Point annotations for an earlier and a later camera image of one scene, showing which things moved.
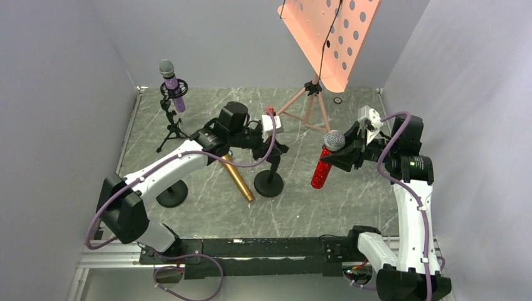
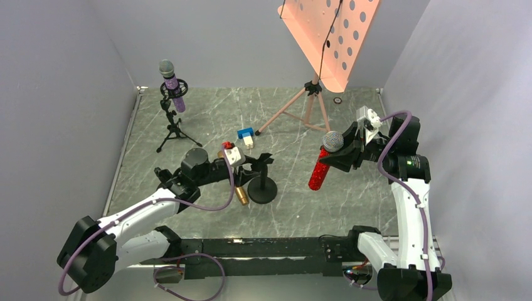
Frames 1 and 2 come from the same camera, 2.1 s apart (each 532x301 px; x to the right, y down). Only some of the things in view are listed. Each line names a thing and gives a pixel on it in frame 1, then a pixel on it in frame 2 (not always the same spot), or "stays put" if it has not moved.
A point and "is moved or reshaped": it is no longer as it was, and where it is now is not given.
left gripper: x=268 y=147 -> x=248 y=167
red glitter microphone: x=334 y=141 stays put
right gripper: x=355 y=146 stays put
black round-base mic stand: x=266 y=183 is moved or reshaped
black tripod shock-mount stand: x=165 y=104 stays put
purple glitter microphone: x=166 y=68 stays put
